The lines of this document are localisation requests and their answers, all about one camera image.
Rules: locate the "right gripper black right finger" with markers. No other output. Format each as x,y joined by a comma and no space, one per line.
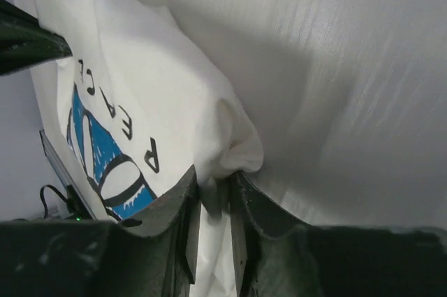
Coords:
276,254

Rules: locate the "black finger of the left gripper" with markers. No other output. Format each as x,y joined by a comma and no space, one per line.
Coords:
24,43

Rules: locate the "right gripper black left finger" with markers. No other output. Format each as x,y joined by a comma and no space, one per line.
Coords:
153,253

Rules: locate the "white printed t shirt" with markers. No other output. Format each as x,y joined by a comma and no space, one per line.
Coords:
139,103

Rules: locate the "left aluminium frame post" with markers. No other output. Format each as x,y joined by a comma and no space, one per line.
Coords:
72,191

